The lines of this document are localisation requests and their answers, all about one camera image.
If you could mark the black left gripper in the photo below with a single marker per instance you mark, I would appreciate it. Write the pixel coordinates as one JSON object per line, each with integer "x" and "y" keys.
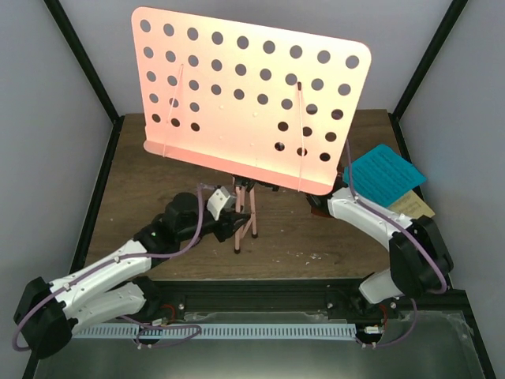
{"x": 227, "y": 220}

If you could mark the red-brown wooden metronome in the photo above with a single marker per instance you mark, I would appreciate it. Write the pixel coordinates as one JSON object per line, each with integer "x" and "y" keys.
{"x": 319, "y": 205}

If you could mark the pink tripod music stand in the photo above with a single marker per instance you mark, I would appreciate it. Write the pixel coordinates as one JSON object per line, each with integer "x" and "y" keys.
{"x": 269, "y": 104}

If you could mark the blue sheet music booklet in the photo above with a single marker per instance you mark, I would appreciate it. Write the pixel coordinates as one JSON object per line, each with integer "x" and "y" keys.
{"x": 383, "y": 176}

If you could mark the yellow sheet music page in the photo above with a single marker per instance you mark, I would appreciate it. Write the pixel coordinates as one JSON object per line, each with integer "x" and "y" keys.
{"x": 411, "y": 205}

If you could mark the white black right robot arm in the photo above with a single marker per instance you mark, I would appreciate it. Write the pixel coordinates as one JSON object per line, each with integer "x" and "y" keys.
{"x": 419, "y": 259}

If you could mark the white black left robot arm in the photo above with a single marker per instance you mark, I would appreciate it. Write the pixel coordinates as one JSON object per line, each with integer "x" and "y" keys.
{"x": 50, "y": 314}

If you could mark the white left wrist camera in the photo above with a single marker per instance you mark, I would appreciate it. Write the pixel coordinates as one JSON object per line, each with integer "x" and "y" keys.
{"x": 220, "y": 199}

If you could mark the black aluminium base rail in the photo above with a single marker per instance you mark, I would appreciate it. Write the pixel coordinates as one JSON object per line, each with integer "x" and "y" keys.
{"x": 339, "y": 298}

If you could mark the light blue slotted cable duct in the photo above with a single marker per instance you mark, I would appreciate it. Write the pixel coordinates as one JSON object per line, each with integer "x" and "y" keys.
{"x": 124, "y": 331}

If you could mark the black frame post left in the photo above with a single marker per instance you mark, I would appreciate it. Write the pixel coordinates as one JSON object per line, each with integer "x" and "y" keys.
{"x": 72, "y": 39}

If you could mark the black frame post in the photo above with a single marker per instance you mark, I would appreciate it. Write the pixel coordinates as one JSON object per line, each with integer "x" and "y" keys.
{"x": 434, "y": 47}
{"x": 72, "y": 39}

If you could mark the black frame post right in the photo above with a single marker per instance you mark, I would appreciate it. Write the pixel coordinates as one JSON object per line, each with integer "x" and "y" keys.
{"x": 434, "y": 47}

